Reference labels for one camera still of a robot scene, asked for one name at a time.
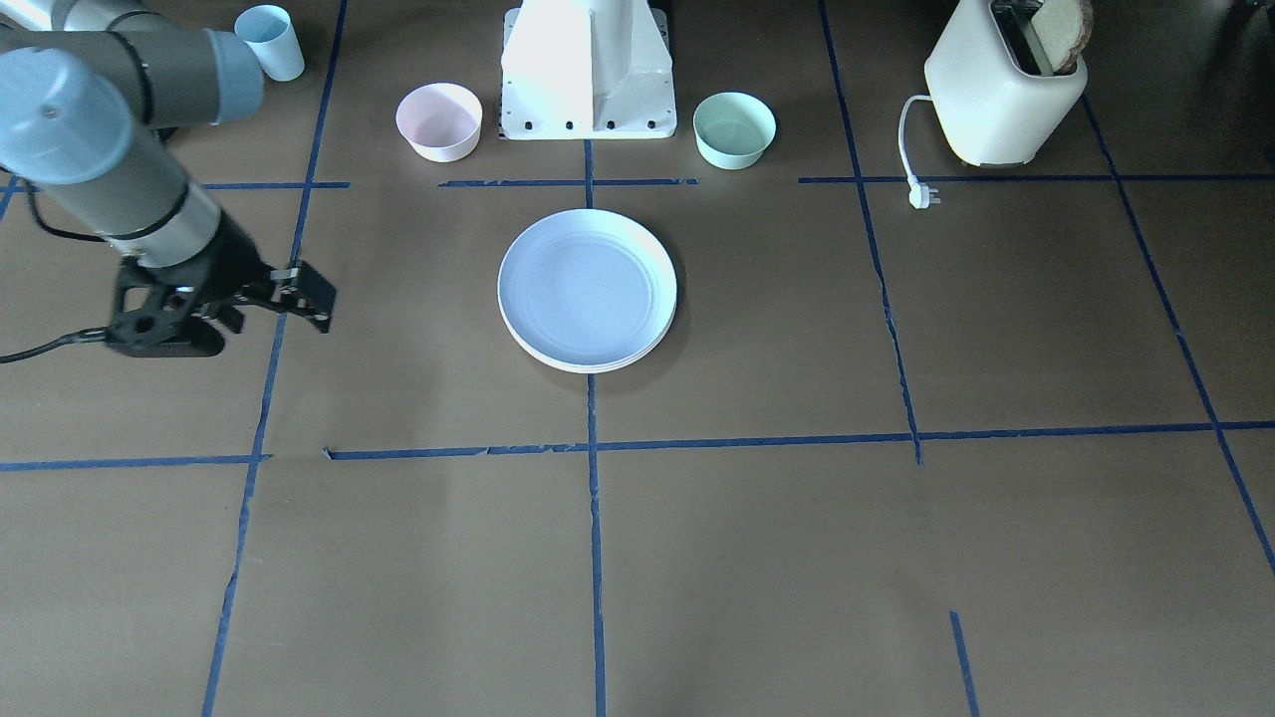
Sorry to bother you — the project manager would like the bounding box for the bread slice in toaster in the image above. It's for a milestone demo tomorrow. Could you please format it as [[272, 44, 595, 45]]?
[[1031, 0, 1094, 77]]

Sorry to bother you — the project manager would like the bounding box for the light blue plate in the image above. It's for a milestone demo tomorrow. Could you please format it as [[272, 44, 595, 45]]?
[[496, 208, 678, 333]]

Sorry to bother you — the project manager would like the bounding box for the light blue cup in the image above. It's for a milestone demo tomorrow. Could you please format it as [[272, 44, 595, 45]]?
[[235, 4, 306, 82]]

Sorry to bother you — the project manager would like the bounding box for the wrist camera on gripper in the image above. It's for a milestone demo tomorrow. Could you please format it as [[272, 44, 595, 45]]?
[[105, 258, 226, 359]]

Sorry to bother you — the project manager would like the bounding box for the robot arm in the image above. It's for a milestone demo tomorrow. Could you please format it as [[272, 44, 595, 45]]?
[[3, 1, 337, 346]]

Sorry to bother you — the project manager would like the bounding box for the pink bowl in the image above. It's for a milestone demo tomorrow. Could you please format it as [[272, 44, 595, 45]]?
[[394, 83, 485, 163]]

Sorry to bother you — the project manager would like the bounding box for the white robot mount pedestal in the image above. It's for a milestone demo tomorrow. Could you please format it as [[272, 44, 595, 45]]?
[[499, 1, 678, 142]]

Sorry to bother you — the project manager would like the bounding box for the white power plug cable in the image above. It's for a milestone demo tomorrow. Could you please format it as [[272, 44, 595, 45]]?
[[898, 94, 942, 211]]

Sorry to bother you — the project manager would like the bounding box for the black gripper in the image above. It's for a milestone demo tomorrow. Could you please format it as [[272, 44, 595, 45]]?
[[150, 214, 338, 336]]

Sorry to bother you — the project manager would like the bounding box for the cream white plate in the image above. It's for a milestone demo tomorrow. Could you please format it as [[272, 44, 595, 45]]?
[[505, 322, 672, 373]]

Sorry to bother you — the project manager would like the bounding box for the cream toaster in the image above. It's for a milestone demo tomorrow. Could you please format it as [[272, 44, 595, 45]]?
[[924, 1, 1088, 166]]

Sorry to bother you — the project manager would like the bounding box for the green bowl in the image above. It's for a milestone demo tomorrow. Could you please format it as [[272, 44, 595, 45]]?
[[692, 92, 778, 168]]

